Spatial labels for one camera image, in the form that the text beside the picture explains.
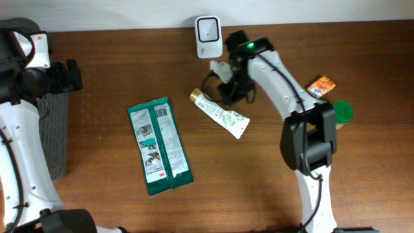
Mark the green capped jar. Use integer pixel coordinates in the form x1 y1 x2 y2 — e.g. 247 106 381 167
333 101 354 129

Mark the green 3M package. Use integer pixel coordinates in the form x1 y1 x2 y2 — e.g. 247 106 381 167
127 96 193 196

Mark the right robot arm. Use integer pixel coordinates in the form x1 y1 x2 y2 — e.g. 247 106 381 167
217 30 338 232

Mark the white barcode scanner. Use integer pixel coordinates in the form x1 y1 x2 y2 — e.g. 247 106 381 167
194 16 223 59

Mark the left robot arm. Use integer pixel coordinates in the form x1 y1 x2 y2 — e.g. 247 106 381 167
1 17 109 233

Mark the grey plastic mesh basket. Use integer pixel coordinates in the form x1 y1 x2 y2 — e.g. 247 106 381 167
0 17 71 181

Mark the white tube with tan cap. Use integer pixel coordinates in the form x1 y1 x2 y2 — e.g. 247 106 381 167
190 88 250 139

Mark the right black cable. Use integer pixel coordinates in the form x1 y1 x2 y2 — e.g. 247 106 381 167
201 71 227 102

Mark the orange tissue packet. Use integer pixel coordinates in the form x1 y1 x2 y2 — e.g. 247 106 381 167
307 76 336 98

